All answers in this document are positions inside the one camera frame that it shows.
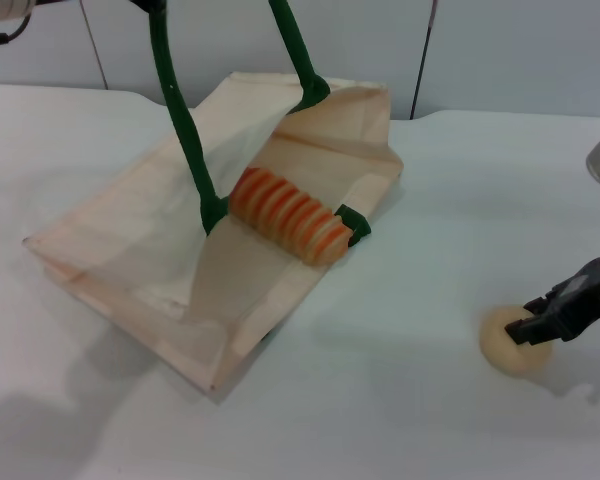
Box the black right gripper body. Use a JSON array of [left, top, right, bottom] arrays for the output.
[[544, 256, 600, 345]]

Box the round pale egg yolk pastry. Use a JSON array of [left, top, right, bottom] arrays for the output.
[[479, 305, 554, 377]]

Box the cream bag with green handles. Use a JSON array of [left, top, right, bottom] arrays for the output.
[[22, 0, 405, 394]]

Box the orange striped bread loaf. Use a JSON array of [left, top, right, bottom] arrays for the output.
[[228, 167, 350, 265]]

